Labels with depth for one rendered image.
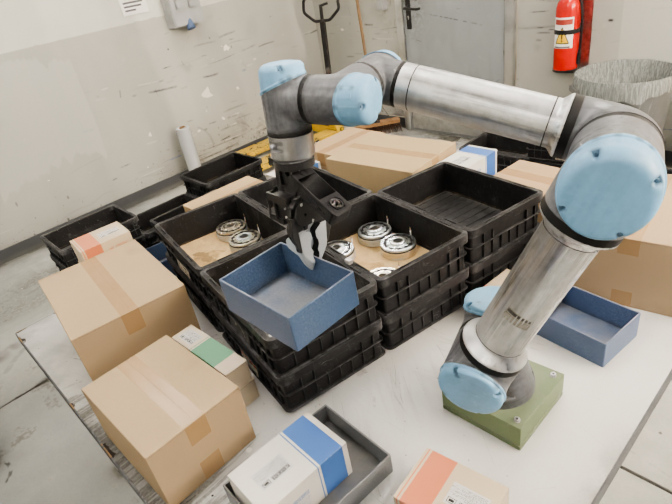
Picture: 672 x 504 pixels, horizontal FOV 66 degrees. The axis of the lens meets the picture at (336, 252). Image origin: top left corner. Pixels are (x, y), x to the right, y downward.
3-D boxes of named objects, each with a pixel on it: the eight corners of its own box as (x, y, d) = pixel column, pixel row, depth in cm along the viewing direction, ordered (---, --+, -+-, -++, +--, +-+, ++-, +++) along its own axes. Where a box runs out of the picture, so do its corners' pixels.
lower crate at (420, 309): (472, 304, 145) (471, 268, 139) (390, 356, 133) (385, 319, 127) (382, 253, 175) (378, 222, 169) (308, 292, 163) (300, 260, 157)
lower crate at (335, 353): (389, 356, 133) (384, 319, 127) (289, 419, 120) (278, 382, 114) (308, 292, 163) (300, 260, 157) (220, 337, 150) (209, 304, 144)
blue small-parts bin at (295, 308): (360, 303, 93) (354, 271, 89) (297, 352, 85) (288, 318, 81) (288, 270, 106) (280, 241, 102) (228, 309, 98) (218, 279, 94)
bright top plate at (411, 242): (423, 240, 148) (423, 238, 148) (399, 256, 143) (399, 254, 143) (396, 231, 155) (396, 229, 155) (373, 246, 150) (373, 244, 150)
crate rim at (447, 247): (471, 240, 135) (470, 232, 134) (381, 290, 122) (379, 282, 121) (375, 198, 165) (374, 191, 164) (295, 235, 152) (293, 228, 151)
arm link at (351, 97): (390, 60, 80) (328, 62, 85) (359, 80, 72) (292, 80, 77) (394, 111, 84) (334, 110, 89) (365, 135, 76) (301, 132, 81)
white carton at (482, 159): (469, 166, 203) (469, 144, 198) (497, 172, 195) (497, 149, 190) (437, 186, 192) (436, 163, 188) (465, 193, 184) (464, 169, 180)
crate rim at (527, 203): (545, 198, 148) (546, 191, 146) (471, 240, 135) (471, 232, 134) (444, 167, 178) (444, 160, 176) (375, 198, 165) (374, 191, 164)
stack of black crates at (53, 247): (142, 272, 305) (113, 203, 282) (167, 288, 285) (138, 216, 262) (75, 307, 283) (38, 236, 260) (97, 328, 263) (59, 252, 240)
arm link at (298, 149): (321, 129, 86) (283, 142, 82) (325, 156, 88) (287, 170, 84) (293, 124, 91) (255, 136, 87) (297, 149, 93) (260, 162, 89)
